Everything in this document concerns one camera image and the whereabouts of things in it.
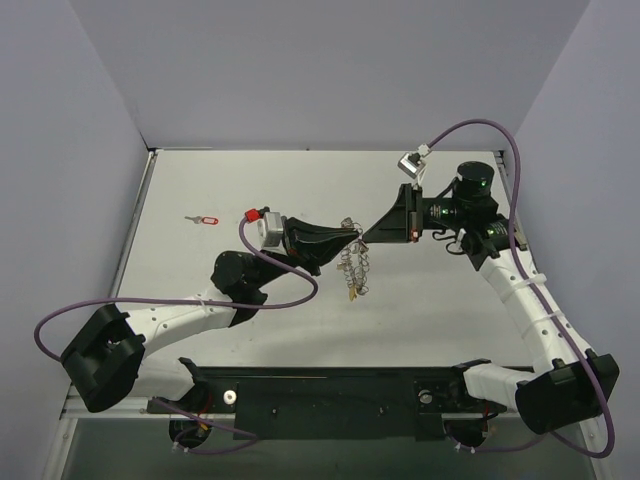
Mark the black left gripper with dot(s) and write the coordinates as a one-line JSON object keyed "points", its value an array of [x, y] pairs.
{"points": [[291, 242]]}

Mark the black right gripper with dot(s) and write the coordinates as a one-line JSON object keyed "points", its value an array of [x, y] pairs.
{"points": [[409, 213]]}

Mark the metal disc with key rings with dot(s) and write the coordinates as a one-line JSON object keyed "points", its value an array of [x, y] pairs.
{"points": [[354, 262]]}

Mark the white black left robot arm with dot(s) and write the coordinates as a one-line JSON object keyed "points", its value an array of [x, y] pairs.
{"points": [[277, 270]]}

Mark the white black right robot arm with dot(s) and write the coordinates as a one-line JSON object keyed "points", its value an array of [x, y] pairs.
{"points": [[568, 381]]}

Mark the key with red tag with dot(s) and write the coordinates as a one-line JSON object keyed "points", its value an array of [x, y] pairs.
{"points": [[204, 220]]}

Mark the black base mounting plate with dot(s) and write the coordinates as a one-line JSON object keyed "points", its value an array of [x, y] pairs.
{"points": [[338, 403]]}

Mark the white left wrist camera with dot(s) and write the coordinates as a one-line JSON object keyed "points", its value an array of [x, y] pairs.
{"points": [[270, 226]]}

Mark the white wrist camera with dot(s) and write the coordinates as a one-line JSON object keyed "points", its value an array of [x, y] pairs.
{"points": [[413, 163], [270, 226]]}

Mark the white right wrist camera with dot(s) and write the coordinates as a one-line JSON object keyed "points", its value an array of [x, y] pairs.
{"points": [[413, 163]]}

